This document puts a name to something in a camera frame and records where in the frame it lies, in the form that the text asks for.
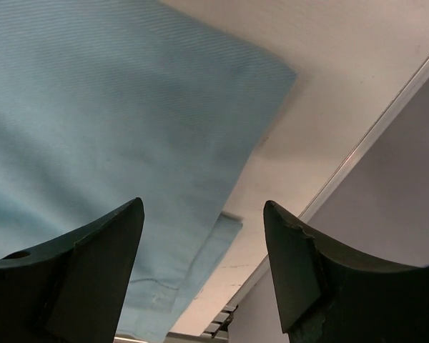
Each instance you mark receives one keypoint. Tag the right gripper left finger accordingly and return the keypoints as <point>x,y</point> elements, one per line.
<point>71,288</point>

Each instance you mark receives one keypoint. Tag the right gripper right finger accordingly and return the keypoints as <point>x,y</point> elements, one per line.
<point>327,291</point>

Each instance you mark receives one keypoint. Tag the light blue trousers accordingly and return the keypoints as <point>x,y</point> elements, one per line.
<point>105,101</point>

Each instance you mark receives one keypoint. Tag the aluminium rail frame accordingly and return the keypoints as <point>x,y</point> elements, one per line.
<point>299,165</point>

